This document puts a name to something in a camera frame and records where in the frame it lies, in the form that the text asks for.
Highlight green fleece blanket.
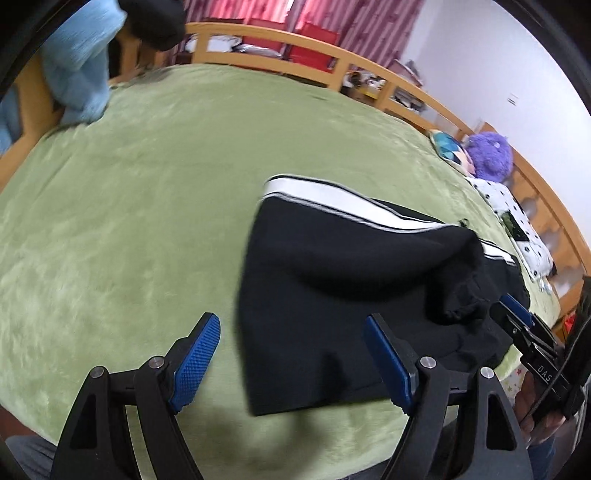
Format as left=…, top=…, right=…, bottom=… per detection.
left=0, top=62, right=561, bottom=480

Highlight purple plush toy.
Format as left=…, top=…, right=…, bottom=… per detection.
left=464, top=131, right=515, bottom=181

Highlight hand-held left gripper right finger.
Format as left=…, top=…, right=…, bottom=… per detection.
left=363, top=314, right=534, bottom=480

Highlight person's right hand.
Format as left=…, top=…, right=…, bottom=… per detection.
left=514, top=367, right=574, bottom=445

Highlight light blue fleece garment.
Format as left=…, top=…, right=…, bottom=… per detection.
left=0, top=88, right=24, bottom=154
left=39, top=0, right=128, bottom=126

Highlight wooden bed frame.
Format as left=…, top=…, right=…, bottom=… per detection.
left=0, top=21, right=591, bottom=342

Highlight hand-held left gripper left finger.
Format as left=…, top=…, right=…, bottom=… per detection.
left=50, top=312, right=221, bottom=480

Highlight white flowered pillow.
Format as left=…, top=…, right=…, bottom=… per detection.
left=471, top=177, right=555, bottom=281

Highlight black flat device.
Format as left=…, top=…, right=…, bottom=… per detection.
left=501, top=209, right=527, bottom=241

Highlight colourful geometric pillow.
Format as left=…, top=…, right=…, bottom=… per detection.
left=427, top=128, right=476, bottom=174

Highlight red flowered curtain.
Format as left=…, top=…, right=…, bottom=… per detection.
left=300, top=0, right=426, bottom=70
left=182, top=0, right=305, bottom=28

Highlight red chair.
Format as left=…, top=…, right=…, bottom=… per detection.
left=240, top=17, right=296, bottom=58
left=288, top=22, right=348, bottom=71

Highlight star print bed sheet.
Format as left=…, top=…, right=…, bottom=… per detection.
left=505, top=350, right=532, bottom=394

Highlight person's grey clothing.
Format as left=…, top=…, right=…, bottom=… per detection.
left=4, top=434, right=61, bottom=480

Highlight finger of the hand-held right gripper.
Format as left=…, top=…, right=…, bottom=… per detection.
left=489, top=302, right=533, bottom=352
left=501, top=292, right=553, bottom=339

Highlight pile of opened boxes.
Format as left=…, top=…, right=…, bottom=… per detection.
left=392, top=59, right=424, bottom=87

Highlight black garment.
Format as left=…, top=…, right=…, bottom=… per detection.
left=117, top=0, right=188, bottom=51

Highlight black pants with white stripe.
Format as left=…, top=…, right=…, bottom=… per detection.
left=236, top=174, right=532, bottom=416

